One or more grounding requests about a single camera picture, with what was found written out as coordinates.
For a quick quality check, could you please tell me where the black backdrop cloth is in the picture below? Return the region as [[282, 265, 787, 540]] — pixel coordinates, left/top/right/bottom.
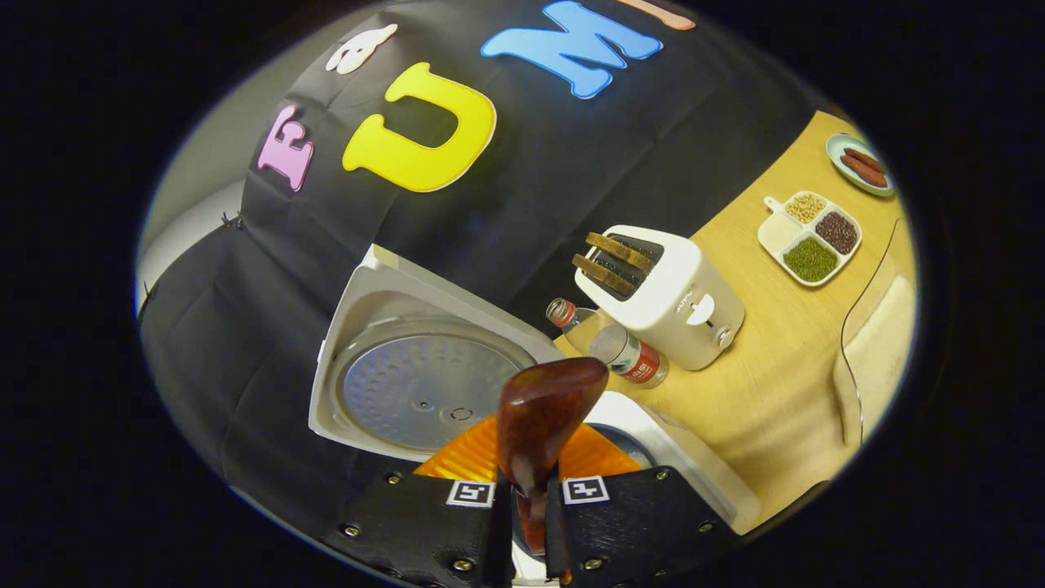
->
[[137, 0, 825, 532]]

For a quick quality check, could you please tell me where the brown toast slice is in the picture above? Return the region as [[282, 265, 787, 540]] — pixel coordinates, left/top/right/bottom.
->
[[585, 232, 656, 274], [571, 253, 642, 297]]

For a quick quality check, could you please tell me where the white toaster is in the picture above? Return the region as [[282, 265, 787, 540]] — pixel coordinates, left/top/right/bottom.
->
[[574, 225, 745, 372]]

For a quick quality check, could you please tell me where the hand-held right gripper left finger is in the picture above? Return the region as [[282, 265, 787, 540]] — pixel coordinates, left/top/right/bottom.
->
[[322, 412, 511, 588]]

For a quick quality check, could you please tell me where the pale green plate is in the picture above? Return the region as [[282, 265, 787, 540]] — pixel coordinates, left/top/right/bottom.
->
[[825, 133, 896, 198]]

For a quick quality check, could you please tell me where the white rice cooker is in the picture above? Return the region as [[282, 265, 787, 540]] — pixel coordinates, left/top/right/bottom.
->
[[309, 243, 762, 588]]

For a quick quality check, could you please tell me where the white divided bean tray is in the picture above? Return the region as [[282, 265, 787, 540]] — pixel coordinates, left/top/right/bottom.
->
[[757, 190, 863, 288]]

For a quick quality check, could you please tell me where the clear plastic water bottle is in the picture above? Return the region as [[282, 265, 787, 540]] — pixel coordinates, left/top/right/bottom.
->
[[545, 297, 670, 390]]

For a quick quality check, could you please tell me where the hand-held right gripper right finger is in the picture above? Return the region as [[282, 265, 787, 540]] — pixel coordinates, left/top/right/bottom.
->
[[545, 421, 740, 588]]

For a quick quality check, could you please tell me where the brown wooden spoon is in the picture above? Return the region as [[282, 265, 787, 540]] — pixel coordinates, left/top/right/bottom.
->
[[496, 357, 609, 556]]

